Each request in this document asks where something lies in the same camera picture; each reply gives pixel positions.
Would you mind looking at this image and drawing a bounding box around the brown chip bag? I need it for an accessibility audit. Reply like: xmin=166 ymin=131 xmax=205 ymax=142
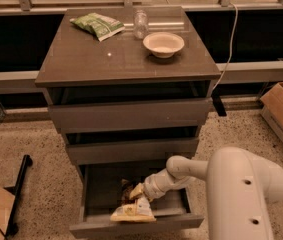
xmin=110 ymin=179 xmax=156 ymax=223

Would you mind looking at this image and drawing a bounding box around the white paper bowl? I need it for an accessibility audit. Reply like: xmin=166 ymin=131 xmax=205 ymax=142
xmin=143 ymin=32 xmax=184 ymax=58

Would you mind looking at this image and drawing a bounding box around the white cable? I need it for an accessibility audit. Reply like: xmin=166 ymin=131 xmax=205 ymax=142
xmin=210 ymin=3 xmax=240 ymax=92

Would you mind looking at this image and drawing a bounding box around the green chip bag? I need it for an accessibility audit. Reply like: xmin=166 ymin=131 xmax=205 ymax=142
xmin=70 ymin=13 xmax=125 ymax=42

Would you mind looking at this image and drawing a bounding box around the grey top drawer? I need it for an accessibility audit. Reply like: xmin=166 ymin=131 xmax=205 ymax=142
xmin=48 ymin=99 xmax=211 ymax=132

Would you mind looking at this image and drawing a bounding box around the grey middle drawer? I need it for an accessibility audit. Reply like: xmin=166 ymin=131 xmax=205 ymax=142
xmin=66 ymin=137 xmax=199 ymax=165

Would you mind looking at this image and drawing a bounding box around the clear glass jar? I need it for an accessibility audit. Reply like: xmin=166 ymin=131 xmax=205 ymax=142
xmin=133 ymin=10 xmax=149 ymax=39

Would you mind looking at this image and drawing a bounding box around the grey bottom drawer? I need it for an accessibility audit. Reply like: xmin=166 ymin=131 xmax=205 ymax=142
xmin=70 ymin=159 xmax=204 ymax=239

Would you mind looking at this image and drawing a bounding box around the grey drawer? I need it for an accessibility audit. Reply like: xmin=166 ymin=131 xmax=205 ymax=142
xmin=66 ymin=137 xmax=199 ymax=165
xmin=48 ymin=99 xmax=211 ymax=132
xmin=70 ymin=159 xmax=204 ymax=239

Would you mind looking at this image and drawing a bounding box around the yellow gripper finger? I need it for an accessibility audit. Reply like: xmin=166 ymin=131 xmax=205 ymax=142
xmin=129 ymin=183 xmax=144 ymax=200

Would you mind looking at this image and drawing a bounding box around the black metal stand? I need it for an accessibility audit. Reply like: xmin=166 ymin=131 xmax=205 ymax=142
xmin=6 ymin=154 xmax=33 ymax=237

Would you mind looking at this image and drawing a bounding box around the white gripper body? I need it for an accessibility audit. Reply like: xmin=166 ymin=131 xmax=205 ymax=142
xmin=143 ymin=177 xmax=159 ymax=199

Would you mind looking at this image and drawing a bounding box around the grey drawer cabinet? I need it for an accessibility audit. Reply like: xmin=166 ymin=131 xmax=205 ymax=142
xmin=34 ymin=6 xmax=222 ymax=172

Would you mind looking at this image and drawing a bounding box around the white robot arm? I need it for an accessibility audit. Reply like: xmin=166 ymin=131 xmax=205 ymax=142
xmin=130 ymin=147 xmax=283 ymax=240

